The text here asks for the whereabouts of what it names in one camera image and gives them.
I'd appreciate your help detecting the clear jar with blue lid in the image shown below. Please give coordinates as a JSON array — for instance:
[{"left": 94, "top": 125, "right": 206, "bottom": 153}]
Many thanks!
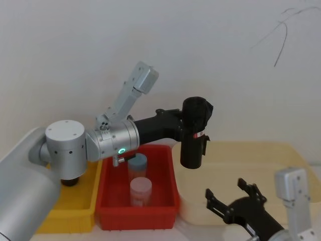
[{"left": 127, "top": 153, "right": 148, "bottom": 184}]

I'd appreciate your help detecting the yellow plastic bin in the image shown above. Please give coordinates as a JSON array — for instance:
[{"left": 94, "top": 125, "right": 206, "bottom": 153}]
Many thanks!
[{"left": 35, "top": 160, "right": 103, "bottom": 233}]

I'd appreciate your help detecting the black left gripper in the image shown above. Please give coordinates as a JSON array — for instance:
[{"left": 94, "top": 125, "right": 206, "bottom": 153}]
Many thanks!
[{"left": 133, "top": 99, "right": 215, "bottom": 157}]

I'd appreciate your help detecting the black plastic cylinder tube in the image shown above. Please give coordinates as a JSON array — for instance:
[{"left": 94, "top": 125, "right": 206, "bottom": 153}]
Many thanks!
[{"left": 180, "top": 96, "right": 209, "bottom": 170}]

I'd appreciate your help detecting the clear jar with pink lid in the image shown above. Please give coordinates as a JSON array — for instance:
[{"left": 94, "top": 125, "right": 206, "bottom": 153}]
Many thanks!
[{"left": 129, "top": 176, "right": 153, "bottom": 207}]

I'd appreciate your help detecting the red plastic bin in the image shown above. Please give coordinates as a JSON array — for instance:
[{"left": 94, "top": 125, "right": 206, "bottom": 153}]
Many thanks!
[{"left": 94, "top": 144, "right": 181, "bottom": 224}]

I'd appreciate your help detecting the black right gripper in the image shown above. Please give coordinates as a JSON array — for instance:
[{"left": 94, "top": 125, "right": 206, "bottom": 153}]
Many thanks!
[{"left": 205, "top": 177, "right": 286, "bottom": 241}]

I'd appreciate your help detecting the beige shallow plastic tray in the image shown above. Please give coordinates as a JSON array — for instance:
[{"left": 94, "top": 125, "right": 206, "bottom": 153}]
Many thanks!
[{"left": 172, "top": 142, "right": 321, "bottom": 219}]

